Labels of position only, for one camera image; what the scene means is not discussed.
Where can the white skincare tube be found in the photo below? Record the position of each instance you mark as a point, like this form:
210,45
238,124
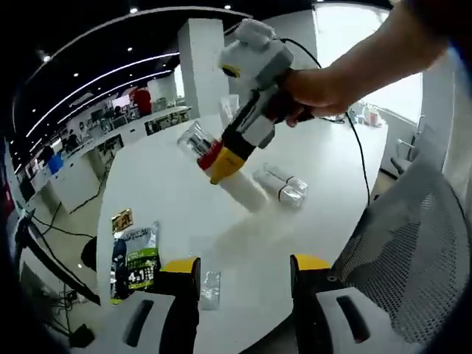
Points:
226,108

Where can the red collar skincare spray bottle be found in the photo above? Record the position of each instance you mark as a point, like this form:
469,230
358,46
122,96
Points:
247,195

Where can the green black sachet packet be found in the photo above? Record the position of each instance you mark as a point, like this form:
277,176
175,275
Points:
142,258

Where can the bright monitor screen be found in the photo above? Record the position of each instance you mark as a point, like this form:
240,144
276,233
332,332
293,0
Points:
120,99

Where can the black box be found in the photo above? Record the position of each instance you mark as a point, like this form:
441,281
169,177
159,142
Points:
81,335

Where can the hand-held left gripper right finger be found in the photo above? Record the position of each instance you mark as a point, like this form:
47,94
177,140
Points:
309,313

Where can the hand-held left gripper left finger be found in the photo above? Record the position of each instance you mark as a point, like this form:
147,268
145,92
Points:
177,313

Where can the pink container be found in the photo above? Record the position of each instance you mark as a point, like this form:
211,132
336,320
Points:
373,118

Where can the blue storage bin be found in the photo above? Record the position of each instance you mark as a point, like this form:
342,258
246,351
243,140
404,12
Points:
55,164

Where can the gold foil packet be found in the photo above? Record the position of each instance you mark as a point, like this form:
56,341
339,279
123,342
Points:
122,220

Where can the small white skincare bottle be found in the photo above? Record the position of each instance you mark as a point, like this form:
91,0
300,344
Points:
267,180
278,172

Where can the black round object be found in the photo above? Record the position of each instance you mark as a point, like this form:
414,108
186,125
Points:
89,254

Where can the white square pillar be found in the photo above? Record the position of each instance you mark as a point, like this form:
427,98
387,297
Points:
203,73

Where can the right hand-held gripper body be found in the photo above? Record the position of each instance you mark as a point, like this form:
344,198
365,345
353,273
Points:
258,55

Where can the person's right hand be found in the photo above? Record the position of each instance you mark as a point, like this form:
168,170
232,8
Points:
321,92

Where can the long white office counter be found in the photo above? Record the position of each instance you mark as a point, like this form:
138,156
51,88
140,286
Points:
73,184

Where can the grey mesh office chair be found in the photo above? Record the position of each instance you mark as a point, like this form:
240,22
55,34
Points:
405,250

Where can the large bright window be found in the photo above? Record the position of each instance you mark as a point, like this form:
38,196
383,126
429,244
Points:
333,33

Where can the black tripod stand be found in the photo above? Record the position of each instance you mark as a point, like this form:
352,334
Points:
66,273

